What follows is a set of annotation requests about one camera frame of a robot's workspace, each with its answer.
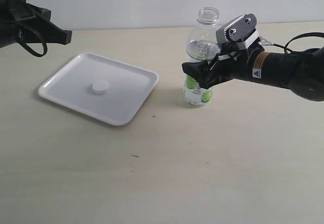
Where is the white bottle cap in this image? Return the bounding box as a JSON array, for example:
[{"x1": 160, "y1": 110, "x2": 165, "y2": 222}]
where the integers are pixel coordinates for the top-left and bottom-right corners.
[{"x1": 92, "y1": 80, "x2": 109, "y2": 95}]

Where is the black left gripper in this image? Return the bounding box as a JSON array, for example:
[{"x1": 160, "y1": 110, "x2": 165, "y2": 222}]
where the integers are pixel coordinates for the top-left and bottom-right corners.
[{"x1": 1, "y1": 0, "x2": 72, "y2": 48}]

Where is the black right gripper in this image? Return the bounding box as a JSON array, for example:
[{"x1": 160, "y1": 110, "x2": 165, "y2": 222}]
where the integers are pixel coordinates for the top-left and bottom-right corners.
[{"x1": 182, "y1": 42, "x2": 265, "y2": 88}]

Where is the white plastic tray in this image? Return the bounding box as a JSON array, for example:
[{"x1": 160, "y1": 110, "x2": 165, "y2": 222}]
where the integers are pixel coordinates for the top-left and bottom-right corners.
[{"x1": 38, "y1": 52, "x2": 159, "y2": 126}]

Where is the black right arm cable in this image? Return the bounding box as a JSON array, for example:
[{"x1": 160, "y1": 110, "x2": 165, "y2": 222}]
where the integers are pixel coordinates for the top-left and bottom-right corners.
[{"x1": 260, "y1": 32, "x2": 324, "y2": 55}]

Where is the clear plastic drink bottle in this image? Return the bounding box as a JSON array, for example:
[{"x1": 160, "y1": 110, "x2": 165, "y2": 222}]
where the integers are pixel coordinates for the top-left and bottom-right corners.
[{"x1": 183, "y1": 7, "x2": 219, "y2": 107}]

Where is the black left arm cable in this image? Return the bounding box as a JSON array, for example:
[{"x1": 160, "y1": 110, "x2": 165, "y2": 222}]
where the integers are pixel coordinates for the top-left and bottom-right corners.
[{"x1": 0, "y1": 19, "x2": 49, "y2": 58}]

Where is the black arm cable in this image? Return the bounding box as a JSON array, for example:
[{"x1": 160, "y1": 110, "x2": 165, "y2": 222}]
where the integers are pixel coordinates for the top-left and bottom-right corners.
[
  {"x1": 260, "y1": 32, "x2": 324, "y2": 55},
  {"x1": 0, "y1": 19, "x2": 49, "y2": 58}
]

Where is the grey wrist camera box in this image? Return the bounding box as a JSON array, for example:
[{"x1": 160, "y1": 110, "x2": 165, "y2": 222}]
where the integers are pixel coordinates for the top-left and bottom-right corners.
[{"x1": 216, "y1": 13, "x2": 260, "y2": 52}]

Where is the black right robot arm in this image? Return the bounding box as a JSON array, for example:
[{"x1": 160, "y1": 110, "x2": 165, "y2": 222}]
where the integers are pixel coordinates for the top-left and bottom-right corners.
[{"x1": 182, "y1": 45, "x2": 323, "y2": 102}]

